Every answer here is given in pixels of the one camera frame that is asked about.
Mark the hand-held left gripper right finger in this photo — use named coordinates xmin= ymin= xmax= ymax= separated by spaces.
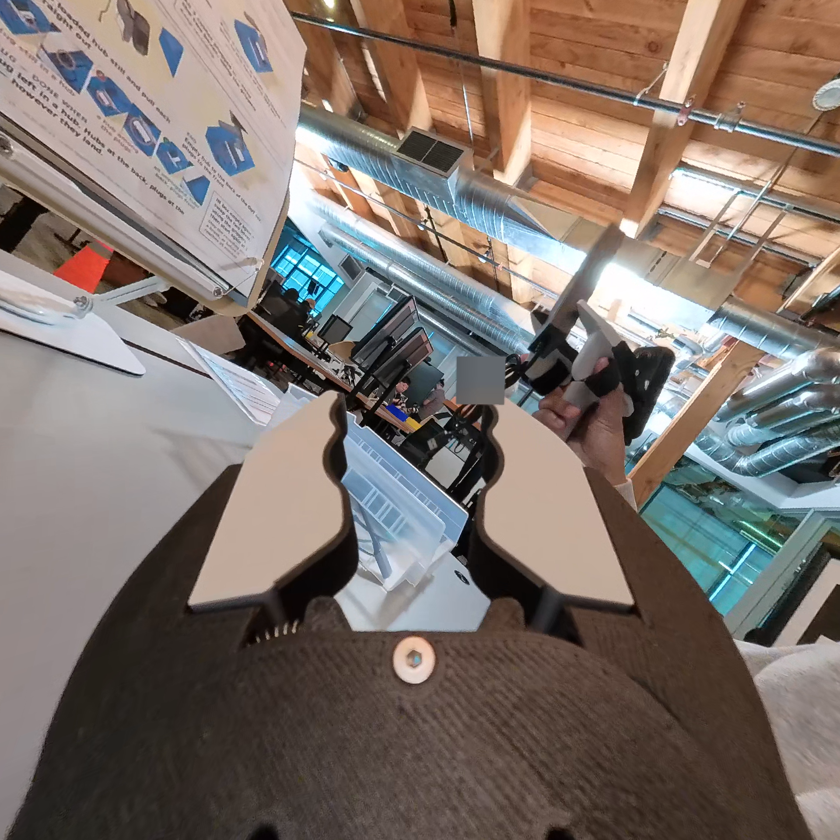
xmin=472 ymin=403 xmax=636 ymax=624

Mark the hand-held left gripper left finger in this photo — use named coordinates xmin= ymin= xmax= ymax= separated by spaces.
xmin=188 ymin=392 xmax=360 ymax=611

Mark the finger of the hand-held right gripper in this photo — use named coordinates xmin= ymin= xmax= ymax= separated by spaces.
xmin=528 ymin=325 xmax=575 ymax=396
xmin=574 ymin=298 xmax=621 ymax=385

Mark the clear plastic box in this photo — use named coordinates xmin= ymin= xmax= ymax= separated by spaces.
xmin=289 ymin=384 xmax=471 ymax=593

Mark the light grey desk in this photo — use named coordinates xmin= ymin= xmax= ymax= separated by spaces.
xmin=0 ymin=249 xmax=493 ymax=840

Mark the person's right hand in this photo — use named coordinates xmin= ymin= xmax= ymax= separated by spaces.
xmin=532 ymin=387 xmax=631 ymax=487

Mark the clear plastic tray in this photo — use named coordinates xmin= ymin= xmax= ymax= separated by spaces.
xmin=176 ymin=336 xmax=284 ymax=426

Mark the black monitor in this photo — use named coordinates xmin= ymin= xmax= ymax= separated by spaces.
xmin=387 ymin=328 xmax=434 ymax=382
xmin=351 ymin=295 xmax=421 ymax=368

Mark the wooden display board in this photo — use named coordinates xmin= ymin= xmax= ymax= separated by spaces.
xmin=0 ymin=0 xmax=309 ymax=319

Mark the white board stand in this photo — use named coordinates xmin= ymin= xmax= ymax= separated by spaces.
xmin=0 ymin=112 xmax=263 ymax=376

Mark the orange traffic cone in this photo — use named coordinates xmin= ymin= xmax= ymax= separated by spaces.
xmin=52 ymin=239 xmax=114 ymax=294

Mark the person's grey sweatshirt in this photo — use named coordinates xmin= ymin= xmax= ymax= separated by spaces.
xmin=735 ymin=640 xmax=840 ymax=840

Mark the silver ventilation duct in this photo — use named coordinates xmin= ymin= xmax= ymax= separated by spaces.
xmin=318 ymin=223 xmax=546 ymax=355
xmin=298 ymin=105 xmax=592 ymax=277

